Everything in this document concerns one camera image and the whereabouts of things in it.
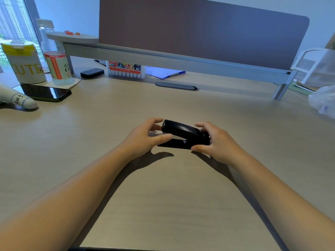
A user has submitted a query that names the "clear plastic water bottle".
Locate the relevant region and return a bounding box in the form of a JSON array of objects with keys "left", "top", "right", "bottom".
[{"left": 36, "top": 19, "right": 75, "bottom": 86}]

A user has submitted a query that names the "white and yellow cup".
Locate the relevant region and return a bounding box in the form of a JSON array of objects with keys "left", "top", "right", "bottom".
[{"left": 1, "top": 41, "right": 47, "bottom": 84}]

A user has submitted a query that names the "white wire file rack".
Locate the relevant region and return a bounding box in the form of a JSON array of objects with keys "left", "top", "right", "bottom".
[{"left": 290, "top": 48, "right": 335, "bottom": 88}]

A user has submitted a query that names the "blue clipboard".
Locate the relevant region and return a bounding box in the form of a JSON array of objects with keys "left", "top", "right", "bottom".
[{"left": 145, "top": 66, "right": 186, "bottom": 80}]

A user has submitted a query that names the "grey metal divider rail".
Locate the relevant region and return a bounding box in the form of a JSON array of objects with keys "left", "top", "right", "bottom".
[{"left": 64, "top": 42, "right": 299, "bottom": 101}]

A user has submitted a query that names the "black smartphone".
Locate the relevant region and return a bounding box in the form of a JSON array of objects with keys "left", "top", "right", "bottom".
[{"left": 12, "top": 84, "right": 72, "bottom": 103}]

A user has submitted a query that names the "clear plastic bag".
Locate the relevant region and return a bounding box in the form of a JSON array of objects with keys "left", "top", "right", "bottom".
[{"left": 308, "top": 85, "right": 335, "bottom": 119}]

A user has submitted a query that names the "round beige shelf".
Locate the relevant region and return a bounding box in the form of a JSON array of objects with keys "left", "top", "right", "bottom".
[{"left": 46, "top": 31, "right": 99, "bottom": 45}]

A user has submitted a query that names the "person's right hand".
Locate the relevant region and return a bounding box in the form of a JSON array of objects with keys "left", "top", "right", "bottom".
[{"left": 191, "top": 121, "right": 245, "bottom": 170}]

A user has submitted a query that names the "stack of papers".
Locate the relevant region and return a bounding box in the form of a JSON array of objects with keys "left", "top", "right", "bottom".
[{"left": 287, "top": 80, "right": 321, "bottom": 96}]

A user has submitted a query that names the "small black case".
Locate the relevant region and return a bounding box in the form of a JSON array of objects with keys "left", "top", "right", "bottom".
[{"left": 80, "top": 68, "right": 105, "bottom": 79}]

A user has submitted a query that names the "black oval cable grommet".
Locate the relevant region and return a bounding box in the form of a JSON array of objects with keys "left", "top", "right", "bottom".
[{"left": 155, "top": 81, "right": 199, "bottom": 91}]

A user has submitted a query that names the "person's left hand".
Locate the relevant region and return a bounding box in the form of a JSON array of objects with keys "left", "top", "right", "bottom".
[{"left": 121, "top": 117, "right": 174, "bottom": 162}]

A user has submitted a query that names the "black stapler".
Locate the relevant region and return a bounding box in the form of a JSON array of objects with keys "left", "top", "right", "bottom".
[{"left": 157, "top": 119, "right": 211, "bottom": 150}]

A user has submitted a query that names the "white plush toy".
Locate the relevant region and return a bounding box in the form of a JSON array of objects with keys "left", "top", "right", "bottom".
[{"left": 0, "top": 83, "right": 39, "bottom": 110}]

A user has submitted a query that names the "box of marker pens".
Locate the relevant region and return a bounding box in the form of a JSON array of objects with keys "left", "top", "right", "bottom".
[{"left": 106, "top": 60, "right": 146, "bottom": 80}]

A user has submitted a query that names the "person's left forearm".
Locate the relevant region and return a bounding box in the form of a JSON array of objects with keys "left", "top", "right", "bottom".
[{"left": 0, "top": 147, "right": 134, "bottom": 251}]

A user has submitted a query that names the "person's right forearm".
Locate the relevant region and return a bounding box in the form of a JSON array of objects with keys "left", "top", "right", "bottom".
[{"left": 228, "top": 154, "right": 335, "bottom": 251}]

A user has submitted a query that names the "brown desk divider panel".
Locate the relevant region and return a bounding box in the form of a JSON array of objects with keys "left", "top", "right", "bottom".
[{"left": 99, "top": 0, "right": 310, "bottom": 70}]

